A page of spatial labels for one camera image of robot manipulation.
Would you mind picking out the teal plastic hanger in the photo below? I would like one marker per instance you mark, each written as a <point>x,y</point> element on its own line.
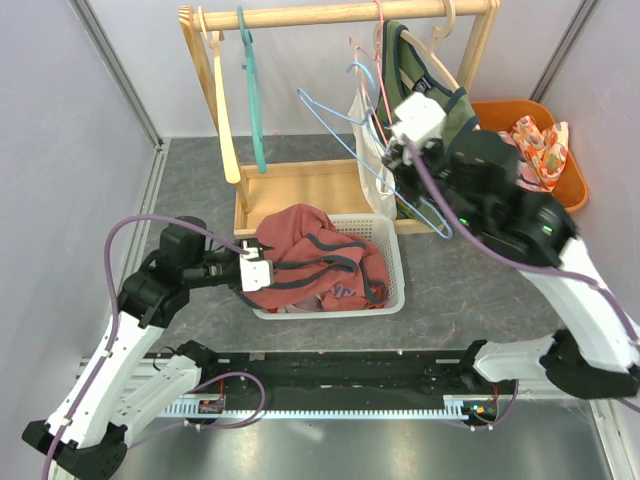
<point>253,92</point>

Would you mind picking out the rust red tank top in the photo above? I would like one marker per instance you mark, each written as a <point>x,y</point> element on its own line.
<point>312,259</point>

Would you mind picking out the white tank top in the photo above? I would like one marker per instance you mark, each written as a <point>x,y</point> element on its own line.
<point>377,183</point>

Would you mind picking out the beige wooden hanger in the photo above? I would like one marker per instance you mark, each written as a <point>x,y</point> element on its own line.
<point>232,170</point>

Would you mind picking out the orange floral cloth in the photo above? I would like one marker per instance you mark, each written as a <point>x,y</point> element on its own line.
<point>546,151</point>

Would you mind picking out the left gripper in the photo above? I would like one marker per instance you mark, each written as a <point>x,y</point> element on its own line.
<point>255,242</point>

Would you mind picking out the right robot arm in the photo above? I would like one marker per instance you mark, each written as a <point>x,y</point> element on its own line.
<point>473,182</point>

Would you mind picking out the pink wire hanger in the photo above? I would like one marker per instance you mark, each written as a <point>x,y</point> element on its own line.
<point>376,57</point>

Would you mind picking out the slotted cable duct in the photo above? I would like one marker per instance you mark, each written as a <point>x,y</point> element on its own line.
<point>452,409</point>

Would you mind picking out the white plastic basket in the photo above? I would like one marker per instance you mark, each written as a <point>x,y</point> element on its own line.
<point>380,231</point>

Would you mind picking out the green printed tank top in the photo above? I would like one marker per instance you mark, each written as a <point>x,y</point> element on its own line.
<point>404,72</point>

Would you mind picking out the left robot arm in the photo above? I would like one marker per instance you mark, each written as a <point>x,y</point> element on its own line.
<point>90,433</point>

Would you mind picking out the wooden hanger right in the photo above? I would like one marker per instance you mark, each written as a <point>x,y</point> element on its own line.
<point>454,48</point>

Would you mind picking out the mauve pink tank top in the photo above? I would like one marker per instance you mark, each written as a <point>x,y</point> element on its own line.
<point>309,305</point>

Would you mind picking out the orange plastic bin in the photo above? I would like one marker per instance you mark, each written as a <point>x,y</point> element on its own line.
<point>500,115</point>

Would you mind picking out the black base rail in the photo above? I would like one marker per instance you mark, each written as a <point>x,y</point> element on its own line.
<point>358,379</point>

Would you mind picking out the pink patterned cloth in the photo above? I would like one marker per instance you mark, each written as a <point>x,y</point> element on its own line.
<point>526,175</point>

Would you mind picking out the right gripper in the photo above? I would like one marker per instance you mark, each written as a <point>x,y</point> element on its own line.
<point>402,164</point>

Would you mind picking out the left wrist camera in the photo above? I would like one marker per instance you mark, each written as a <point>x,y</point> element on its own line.
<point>255,269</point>

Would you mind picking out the wooden clothes rack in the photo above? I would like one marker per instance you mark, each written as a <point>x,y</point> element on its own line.
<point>330,185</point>

